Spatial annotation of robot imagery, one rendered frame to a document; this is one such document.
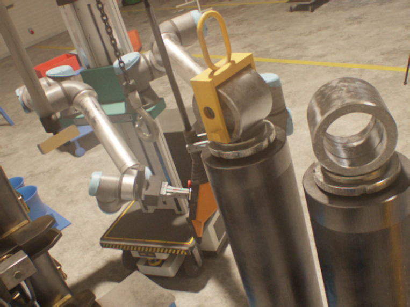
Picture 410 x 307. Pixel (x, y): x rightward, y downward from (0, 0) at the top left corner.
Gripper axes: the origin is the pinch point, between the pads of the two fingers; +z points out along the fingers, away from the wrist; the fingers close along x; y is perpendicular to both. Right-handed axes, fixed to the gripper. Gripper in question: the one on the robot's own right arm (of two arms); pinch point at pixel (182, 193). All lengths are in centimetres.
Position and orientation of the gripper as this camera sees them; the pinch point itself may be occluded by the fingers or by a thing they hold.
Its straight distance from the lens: 171.8
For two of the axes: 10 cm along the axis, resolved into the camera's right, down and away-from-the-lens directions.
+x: -0.5, 4.8, -8.7
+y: -1.0, 8.7, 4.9
